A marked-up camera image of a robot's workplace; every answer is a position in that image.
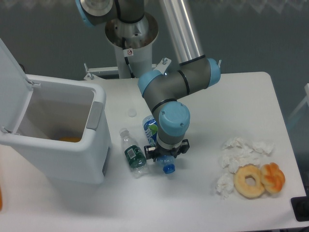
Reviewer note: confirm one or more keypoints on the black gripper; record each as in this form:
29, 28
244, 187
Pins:
152, 152

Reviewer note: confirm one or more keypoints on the blue label plastic bottle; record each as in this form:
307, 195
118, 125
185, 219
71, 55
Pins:
150, 128

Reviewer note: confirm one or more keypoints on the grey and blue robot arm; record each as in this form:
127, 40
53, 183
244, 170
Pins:
161, 91

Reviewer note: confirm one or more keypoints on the green label plastic bottle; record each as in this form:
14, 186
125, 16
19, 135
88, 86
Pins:
133, 154

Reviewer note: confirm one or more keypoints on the white bottle cap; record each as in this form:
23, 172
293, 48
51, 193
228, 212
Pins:
132, 112

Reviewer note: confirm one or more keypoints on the small crumpled white tissue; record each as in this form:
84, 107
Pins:
225, 185

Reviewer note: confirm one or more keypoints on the large crumpled white tissue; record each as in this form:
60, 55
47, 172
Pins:
239, 152

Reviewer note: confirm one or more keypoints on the orange object inside bin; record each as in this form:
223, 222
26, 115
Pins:
70, 139

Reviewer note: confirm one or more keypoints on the orange glazed bread roll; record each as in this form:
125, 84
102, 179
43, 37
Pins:
272, 178

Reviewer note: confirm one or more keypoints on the white open trash bin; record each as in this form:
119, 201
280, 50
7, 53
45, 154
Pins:
35, 111

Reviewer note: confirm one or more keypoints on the black device at table edge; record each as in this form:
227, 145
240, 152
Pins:
300, 207

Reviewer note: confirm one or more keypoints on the orange object at left edge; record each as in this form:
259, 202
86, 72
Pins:
1, 200

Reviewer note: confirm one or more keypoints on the plain ring donut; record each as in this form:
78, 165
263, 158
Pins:
247, 181

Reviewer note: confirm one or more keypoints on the white frame at right edge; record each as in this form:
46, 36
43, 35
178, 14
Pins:
299, 111

